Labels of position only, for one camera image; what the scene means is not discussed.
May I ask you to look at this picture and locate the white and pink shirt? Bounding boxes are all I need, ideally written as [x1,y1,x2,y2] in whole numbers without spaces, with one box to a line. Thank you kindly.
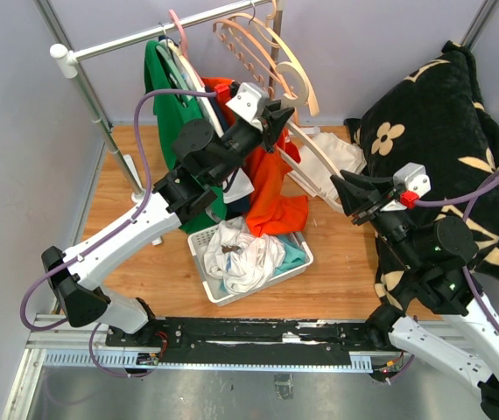
[203,217,285,294]

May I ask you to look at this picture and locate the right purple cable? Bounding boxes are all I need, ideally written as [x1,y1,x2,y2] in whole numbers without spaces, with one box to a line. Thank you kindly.
[415,169,499,368]

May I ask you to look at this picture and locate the black floral blanket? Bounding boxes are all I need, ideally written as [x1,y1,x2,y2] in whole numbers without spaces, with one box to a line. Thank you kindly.
[345,39,499,307]

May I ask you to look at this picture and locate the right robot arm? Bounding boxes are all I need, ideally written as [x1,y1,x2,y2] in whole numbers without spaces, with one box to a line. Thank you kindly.
[330,163,499,419]

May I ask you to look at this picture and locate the white and navy shirt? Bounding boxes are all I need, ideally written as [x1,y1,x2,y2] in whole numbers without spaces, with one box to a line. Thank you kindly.
[156,37,256,222]

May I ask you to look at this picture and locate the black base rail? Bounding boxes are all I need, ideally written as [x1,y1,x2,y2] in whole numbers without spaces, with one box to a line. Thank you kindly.
[106,317,380,367]

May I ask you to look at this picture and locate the green hanger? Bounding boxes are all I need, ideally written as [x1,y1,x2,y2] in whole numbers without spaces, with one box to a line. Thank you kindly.
[156,39,205,92]

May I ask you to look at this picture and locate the white plastic basket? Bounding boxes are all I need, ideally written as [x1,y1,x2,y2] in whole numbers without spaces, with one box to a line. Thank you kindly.
[187,226,314,306]

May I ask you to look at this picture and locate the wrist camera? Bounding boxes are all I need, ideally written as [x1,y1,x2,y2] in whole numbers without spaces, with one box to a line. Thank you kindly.
[382,163,431,212]
[214,82,269,133]

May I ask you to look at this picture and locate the cream hanger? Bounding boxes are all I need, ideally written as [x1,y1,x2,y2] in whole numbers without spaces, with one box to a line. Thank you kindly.
[248,1,320,116]

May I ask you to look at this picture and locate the orange t shirt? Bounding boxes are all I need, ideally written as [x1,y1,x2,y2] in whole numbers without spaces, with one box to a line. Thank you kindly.
[200,76,311,238]

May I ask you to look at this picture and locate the beige hanger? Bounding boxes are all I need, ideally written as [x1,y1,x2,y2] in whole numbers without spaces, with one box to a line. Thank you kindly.
[274,59,347,215]

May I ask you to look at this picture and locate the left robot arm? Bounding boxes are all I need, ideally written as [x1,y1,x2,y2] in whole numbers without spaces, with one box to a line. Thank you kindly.
[41,99,294,347]

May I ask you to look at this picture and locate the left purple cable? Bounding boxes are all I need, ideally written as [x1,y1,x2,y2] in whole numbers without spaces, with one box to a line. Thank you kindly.
[19,88,218,378]

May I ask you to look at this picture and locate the teal t shirt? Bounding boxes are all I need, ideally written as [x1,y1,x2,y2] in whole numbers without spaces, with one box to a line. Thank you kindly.
[215,233,305,294]

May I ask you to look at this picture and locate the aluminium frame post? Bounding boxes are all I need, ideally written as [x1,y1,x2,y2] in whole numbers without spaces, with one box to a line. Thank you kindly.
[460,0,499,49]

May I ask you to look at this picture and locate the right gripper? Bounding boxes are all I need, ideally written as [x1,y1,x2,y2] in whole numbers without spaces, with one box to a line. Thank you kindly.
[328,168,423,268]

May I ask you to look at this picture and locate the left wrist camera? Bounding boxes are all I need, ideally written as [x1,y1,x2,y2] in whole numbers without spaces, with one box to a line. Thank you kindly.
[214,82,269,133]

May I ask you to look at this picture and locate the purple cable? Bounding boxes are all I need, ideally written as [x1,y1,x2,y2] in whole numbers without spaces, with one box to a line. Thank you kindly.
[19,88,218,378]
[415,169,499,368]

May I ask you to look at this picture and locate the metal clothes rack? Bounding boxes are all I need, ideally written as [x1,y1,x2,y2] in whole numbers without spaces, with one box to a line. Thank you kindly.
[49,0,320,247]

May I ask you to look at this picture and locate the pink hanger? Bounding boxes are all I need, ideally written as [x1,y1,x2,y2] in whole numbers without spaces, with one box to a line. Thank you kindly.
[168,9,189,60]

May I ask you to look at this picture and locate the folded white cloth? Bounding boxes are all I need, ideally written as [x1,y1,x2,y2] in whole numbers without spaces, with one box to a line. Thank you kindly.
[299,132,366,200]

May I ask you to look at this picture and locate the green t shirt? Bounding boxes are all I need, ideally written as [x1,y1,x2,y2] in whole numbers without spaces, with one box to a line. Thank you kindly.
[143,39,227,235]

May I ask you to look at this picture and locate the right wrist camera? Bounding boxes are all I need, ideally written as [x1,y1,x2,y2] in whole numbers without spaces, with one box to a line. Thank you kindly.
[382,163,431,212]

